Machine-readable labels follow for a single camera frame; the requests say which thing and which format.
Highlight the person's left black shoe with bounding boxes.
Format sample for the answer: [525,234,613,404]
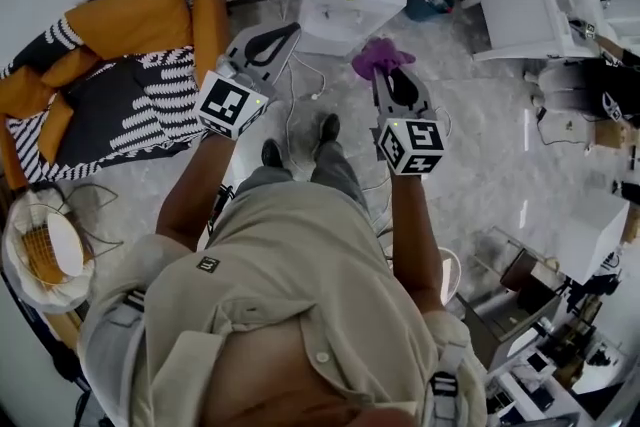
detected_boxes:
[261,138,284,169]

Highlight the brown chair with metal frame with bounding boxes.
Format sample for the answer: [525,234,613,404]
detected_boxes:
[474,224,561,296]

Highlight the brown cardboard box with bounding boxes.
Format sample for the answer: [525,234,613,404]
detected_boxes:
[594,119,634,149]

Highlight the person's black shoe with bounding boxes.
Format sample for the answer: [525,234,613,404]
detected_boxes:
[318,113,341,144]
[261,138,284,169]

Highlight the black cable bundle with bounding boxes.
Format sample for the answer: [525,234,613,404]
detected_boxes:
[207,184,236,236]

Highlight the person's right black shoe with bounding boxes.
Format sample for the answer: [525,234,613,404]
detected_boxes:
[318,113,341,144]

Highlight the purple fluffy cloth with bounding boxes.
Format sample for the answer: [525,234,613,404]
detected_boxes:
[351,37,417,81]

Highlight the wire basket with cushion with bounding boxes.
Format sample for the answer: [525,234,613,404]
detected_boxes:
[2,202,96,315]

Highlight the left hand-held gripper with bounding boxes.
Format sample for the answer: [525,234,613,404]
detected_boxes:
[192,21,302,141]

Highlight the white power cable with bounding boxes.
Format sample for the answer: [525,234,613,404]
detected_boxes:
[267,0,329,181]

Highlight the blue waste bin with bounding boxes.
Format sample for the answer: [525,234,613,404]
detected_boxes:
[403,0,456,22]

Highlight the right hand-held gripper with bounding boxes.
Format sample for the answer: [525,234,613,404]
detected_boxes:
[370,67,448,176]

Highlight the large orange back cushion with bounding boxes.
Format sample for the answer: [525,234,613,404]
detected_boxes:
[64,0,194,61]

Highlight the person's grey trousers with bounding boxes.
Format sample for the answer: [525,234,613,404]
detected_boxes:
[234,139,374,216]

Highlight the person's left forearm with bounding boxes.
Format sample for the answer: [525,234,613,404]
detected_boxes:
[155,134,239,251]

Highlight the small orange cushion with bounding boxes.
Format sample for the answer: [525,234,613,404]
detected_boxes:
[40,47,104,89]
[37,92,76,166]
[0,64,56,119]

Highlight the gold wire round chair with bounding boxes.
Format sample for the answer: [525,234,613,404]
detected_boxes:
[2,182,125,315]

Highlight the person's beige shirt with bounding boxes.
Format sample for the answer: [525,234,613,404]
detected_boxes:
[77,179,489,427]

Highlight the orange sofa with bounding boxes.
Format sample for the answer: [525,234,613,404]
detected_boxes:
[0,0,231,191]

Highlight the dark wooden cabinet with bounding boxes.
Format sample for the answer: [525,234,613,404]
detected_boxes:
[457,279,564,371]

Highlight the tan wooden bench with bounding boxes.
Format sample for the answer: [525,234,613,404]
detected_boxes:
[49,309,81,351]

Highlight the person's right forearm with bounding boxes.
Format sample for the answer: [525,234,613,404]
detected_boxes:
[387,172,446,311]

